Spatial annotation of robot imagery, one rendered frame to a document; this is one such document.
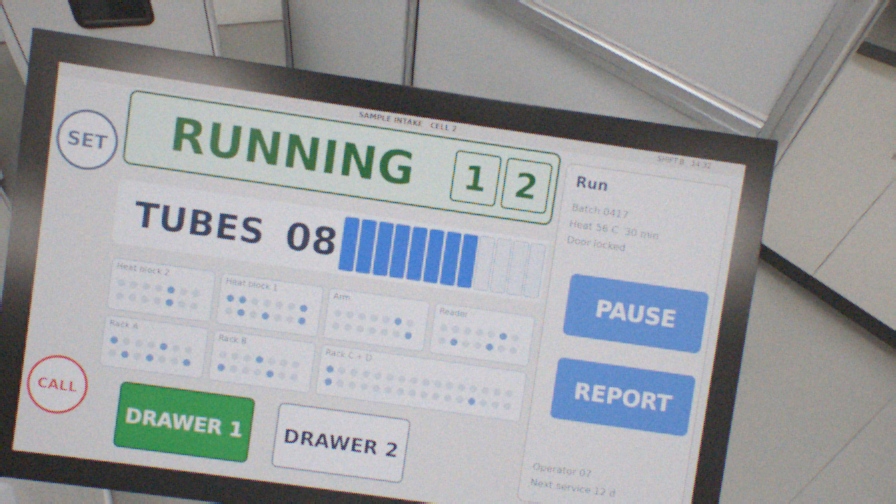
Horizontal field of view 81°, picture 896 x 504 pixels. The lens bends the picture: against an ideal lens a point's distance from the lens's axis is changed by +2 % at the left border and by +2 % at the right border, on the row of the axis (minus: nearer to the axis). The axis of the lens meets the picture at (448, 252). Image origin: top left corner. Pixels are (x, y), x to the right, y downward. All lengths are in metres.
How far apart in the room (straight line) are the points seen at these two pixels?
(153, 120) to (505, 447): 0.33
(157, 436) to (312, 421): 0.11
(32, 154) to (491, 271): 0.32
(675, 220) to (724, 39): 0.57
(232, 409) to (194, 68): 0.24
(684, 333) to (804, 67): 0.53
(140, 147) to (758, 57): 0.79
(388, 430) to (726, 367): 0.24
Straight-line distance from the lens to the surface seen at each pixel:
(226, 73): 0.41
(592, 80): 1.09
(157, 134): 0.42
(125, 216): 0.42
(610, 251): 0.38
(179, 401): 0.42
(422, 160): 0.37
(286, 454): 0.41
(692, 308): 0.41
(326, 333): 0.38
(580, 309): 0.38
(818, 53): 0.86
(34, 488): 1.02
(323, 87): 0.39
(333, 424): 0.40
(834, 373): 2.29
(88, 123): 0.44
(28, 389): 0.47
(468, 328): 0.37
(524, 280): 0.37
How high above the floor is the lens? 1.36
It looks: 42 degrees down
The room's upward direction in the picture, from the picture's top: 9 degrees clockwise
